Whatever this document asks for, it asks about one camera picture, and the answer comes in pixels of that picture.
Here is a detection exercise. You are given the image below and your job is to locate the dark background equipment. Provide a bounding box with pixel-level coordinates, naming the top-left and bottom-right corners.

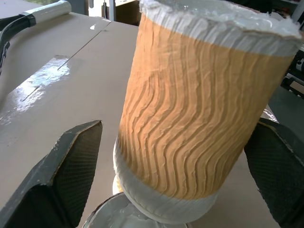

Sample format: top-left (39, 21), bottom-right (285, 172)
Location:
top-left (280, 41), bottom-right (304, 98)

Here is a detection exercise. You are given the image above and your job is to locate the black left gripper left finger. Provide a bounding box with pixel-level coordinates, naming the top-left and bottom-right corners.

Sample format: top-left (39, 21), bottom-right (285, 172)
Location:
top-left (0, 120), bottom-right (104, 228)

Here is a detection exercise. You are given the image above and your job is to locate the clear tape strip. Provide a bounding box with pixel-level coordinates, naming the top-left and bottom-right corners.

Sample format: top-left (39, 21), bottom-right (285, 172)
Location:
top-left (89, 18), bottom-right (112, 32)
top-left (0, 55), bottom-right (72, 126)

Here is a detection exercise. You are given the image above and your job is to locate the brown cardboard box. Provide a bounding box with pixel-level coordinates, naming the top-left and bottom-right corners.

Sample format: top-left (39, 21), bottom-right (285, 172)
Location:
top-left (115, 0), bottom-right (141, 26)

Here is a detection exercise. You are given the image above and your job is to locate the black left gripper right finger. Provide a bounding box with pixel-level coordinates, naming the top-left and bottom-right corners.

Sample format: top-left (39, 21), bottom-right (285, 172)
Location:
top-left (244, 117), bottom-right (304, 228)

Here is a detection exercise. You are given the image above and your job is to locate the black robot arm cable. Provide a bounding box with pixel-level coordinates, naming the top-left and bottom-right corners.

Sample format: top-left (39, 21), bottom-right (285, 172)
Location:
top-left (0, 14), bottom-right (33, 75)

